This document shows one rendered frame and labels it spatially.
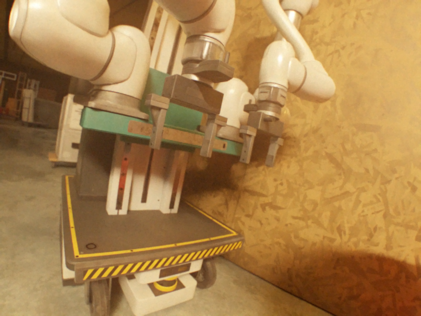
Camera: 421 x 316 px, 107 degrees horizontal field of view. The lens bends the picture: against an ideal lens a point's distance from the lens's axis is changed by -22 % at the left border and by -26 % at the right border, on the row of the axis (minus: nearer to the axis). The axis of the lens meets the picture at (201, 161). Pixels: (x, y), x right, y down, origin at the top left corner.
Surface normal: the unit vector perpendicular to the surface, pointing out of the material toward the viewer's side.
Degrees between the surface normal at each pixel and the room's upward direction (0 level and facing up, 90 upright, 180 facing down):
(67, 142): 90
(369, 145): 90
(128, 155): 90
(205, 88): 90
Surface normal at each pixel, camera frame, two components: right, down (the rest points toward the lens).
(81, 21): 0.81, 0.33
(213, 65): -0.48, -0.02
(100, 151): 0.60, 0.20
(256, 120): -0.77, -0.11
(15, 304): 0.21, -0.97
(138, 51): 0.77, 0.16
